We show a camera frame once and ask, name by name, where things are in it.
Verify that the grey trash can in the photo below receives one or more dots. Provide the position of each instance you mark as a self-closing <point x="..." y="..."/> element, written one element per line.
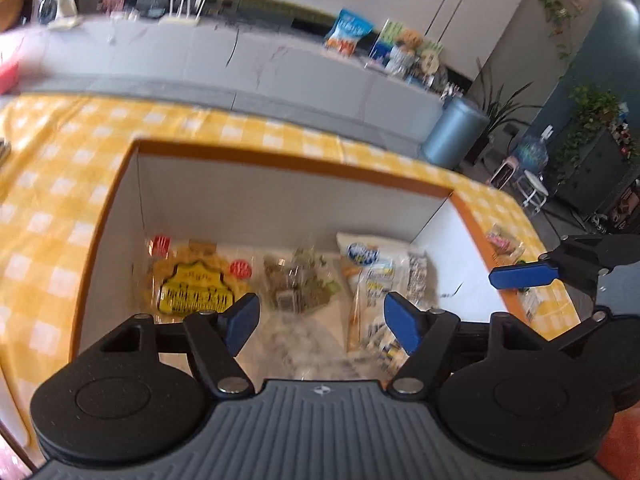
<point x="452" y="132"/>

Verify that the white round stool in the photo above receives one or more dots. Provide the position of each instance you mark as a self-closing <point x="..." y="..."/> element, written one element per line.
<point x="532" y="187"/>

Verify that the blue snack bag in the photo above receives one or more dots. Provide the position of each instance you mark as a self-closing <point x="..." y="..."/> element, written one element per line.
<point x="349" y="32"/>

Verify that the potted long-leaf plant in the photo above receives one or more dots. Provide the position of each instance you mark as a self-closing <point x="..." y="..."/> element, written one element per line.
<point x="500" y="110"/>

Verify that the green drawing card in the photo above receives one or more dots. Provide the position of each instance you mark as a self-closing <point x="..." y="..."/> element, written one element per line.
<point x="387" y="40"/>

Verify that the pink box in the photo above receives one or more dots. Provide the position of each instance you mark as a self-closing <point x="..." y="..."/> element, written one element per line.
<point x="7" y="70"/>

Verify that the yellow biscuit bag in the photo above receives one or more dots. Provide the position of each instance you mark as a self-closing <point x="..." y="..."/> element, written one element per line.
<point x="192" y="285"/>

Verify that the white router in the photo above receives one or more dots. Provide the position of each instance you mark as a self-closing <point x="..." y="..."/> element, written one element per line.
<point x="182" y="12"/>

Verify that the pink small heater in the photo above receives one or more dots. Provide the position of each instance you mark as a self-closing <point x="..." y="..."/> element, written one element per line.
<point x="502" y="172"/>

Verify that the orange cracker bag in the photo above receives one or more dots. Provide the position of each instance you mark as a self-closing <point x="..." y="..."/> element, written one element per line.
<point x="367" y="310"/>

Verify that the round paper fan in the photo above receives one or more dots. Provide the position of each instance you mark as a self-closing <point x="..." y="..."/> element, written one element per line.
<point x="429" y="60"/>

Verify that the orange cardboard box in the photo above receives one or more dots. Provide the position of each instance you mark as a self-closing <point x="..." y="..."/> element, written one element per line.
<point x="280" y="205"/>

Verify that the pink assorted snack pack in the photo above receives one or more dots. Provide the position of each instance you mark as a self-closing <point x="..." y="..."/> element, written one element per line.
<point x="505" y="245"/>

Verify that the yellow checkered tablecloth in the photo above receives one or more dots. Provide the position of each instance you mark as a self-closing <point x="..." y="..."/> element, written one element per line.
<point x="55" y="185"/>

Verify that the marble media console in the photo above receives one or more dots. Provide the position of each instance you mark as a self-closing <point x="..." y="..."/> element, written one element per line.
<point x="200" y="65"/>

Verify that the green ivy plant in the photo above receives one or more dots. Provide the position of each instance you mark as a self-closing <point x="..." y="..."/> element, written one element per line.
<point x="590" y="120"/>

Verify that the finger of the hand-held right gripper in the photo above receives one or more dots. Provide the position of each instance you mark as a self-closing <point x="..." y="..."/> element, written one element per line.
<point x="520" y="276"/>
<point x="587" y="330"/>

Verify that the blue water bottle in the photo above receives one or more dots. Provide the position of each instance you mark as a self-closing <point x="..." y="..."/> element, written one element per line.
<point x="532" y="152"/>

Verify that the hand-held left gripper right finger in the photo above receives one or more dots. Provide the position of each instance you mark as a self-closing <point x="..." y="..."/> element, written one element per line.
<point x="402" y="322"/>

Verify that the small snack packet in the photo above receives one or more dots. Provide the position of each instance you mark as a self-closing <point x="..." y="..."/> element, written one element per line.
<point x="532" y="305"/>

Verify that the small photo frame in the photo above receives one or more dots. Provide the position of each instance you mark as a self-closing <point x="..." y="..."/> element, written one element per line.
<point x="111" y="4"/>

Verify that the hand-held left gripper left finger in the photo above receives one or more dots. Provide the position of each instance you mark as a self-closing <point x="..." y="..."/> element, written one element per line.
<point x="242" y="321"/>

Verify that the teddy bear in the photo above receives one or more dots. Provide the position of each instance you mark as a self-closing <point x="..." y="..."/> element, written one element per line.
<point x="410" y="40"/>

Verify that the clear nut packet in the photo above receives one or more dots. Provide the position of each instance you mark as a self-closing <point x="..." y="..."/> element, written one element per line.
<point x="300" y="280"/>

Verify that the dark cabinet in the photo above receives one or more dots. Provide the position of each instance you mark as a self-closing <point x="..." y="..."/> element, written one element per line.
<point x="600" y="175"/>

